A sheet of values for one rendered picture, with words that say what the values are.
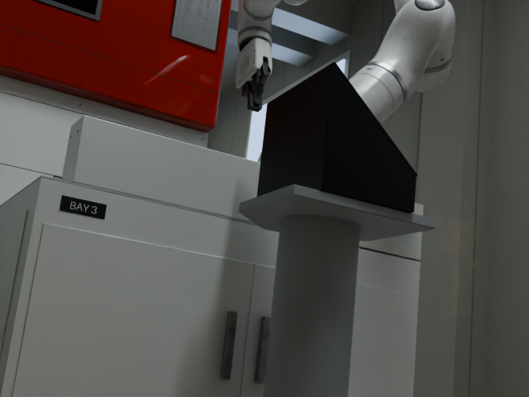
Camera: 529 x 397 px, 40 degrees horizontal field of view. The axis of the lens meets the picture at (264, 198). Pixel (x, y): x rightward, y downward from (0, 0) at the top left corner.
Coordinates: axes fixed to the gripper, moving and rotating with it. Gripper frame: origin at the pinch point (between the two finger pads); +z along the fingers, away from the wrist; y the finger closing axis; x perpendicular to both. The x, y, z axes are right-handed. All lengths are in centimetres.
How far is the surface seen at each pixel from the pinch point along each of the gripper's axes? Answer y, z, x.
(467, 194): -76, -42, 154
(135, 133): 0.8, 17.1, -29.1
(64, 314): -7, 55, -37
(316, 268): 22, 47, 1
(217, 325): -6, 53, -5
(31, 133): -58, -8, -38
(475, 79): -65, -95, 156
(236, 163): 0.7, 17.8, -5.1
